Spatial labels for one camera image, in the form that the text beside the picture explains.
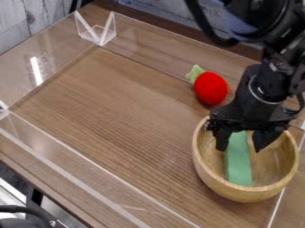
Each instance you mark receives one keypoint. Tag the brown wooden bowl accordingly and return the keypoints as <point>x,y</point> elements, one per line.
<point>274,166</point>

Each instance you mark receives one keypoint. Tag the clear acrylic corner bracket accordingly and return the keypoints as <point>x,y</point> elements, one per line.
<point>96,34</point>

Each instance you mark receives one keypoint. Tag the green rectangular block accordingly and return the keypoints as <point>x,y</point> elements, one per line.
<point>237,160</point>

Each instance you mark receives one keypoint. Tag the clear acrylic front wall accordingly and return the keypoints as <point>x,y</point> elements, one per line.
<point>102,199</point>

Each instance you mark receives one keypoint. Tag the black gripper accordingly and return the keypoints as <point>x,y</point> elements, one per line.
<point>247,112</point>

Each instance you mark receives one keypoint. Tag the red plush strawberry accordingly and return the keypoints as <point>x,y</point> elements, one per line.
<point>209,85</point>

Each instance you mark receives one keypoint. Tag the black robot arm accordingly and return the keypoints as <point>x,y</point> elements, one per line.
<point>273,23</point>

